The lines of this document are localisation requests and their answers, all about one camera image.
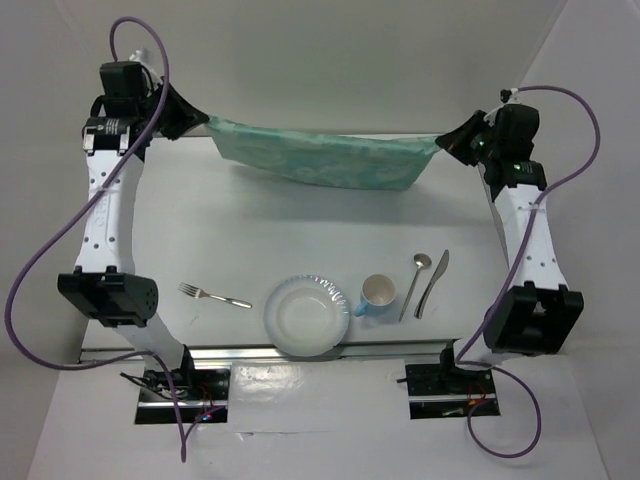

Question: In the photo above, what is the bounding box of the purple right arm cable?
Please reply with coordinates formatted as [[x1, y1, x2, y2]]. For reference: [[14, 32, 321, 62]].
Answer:
[[453, 85, 600, 459]]

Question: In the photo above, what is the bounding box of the green satin placemat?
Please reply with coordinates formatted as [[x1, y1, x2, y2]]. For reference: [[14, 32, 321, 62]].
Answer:
[[205, 116, 440, 191]]

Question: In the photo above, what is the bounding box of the white bowl plate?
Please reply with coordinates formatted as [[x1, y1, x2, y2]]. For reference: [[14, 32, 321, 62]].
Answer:
[[263, 275, 350, 348]]

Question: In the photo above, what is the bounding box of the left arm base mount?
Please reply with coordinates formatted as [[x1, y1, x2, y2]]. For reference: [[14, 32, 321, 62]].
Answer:
[[120, 368, 231, 425]]

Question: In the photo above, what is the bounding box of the blue white mug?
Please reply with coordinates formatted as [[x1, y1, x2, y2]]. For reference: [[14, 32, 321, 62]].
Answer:
[[353, 274, 397, 317]]

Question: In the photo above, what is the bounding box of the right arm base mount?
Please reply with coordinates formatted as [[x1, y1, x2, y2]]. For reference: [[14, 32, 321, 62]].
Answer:
[[397, 364, 501, 420]]

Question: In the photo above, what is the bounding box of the silver spoon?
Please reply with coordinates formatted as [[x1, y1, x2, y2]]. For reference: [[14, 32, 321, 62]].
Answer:
[[398, 253, 432, 322]]

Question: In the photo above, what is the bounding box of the aluminium front rail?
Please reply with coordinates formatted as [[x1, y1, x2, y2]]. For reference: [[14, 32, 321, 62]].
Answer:
[[77, 337, 501, 363]]

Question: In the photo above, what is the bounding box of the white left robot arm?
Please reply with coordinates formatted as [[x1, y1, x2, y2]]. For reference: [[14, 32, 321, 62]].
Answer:
[[57, 60, 208, 399]]

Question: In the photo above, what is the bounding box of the silver knife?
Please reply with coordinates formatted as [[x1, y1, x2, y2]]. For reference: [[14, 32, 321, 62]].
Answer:
[[414, 249, 450, 319]]

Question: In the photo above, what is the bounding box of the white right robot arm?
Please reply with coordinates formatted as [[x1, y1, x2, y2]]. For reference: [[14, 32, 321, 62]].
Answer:
[[436, 103, 584, 392]]

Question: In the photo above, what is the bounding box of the aluminium side rail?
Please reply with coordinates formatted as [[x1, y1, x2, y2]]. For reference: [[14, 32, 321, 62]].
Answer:
[[477, 164, 508, 259]]

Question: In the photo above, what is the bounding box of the silver fork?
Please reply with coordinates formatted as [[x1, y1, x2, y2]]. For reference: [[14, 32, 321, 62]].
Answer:
[[178, 282, 253, 309]]

